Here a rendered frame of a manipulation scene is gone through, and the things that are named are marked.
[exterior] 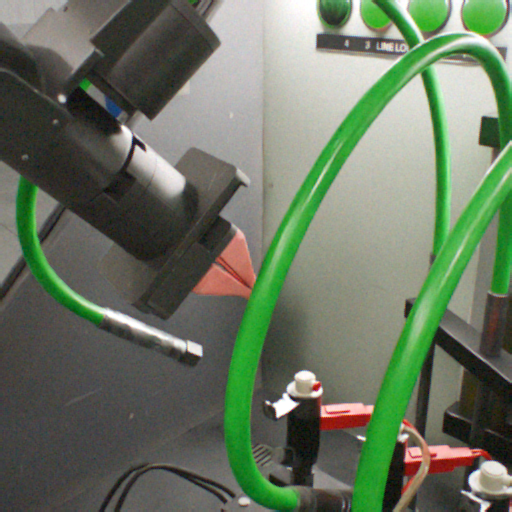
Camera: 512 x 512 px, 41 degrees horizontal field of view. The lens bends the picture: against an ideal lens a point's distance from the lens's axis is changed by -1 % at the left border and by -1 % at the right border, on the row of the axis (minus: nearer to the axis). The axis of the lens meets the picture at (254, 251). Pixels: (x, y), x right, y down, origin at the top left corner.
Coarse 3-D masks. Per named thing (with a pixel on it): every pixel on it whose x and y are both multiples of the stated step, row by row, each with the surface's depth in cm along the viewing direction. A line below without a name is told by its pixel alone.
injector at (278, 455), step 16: (304, 400) 54; (320, 400) 54; (288, 416) 55; (304, 416) 54; (320, 416) 55; (288, 432) 56; (304, 432) 55; (320, 432) 56; (288, 448) 55; (304, 448) 55; (288, 464) 55; (304, 464) 56; (304, 480) 57
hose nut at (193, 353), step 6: (186, 342) 58; (192, 342) 58; (186, 348) 58; (192, 348) 58; (198, 348) 58; (186, 354) 57; (192, 354) 58; (198, 354) 58; (180, 360) 58; (186, 360) 58; (192, 360) 58; (198, 360) 58; (186, 366) 59; (192, 366) 58
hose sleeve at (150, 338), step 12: (108, 312) 54; (108, 324) 54; (120, 324) 54; (132, 324) 55; (144, 324) 56; (120, 336) 55; (132, 336) 55; (144, 336) 55; (156, 336) 56; (168, 336) 57; (156, 348) 56; (168, 348) 57; (180, 348) 57
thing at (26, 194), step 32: (192, 0) 48; (384, 0) 53; (416, 32) 56; (448, 160) 62; (32, 192) 48; (448, 192) 63; (32, 224) 49; (448, 224) 64; (32, 256) 50; (64, 288) 52; (96, 320) 53
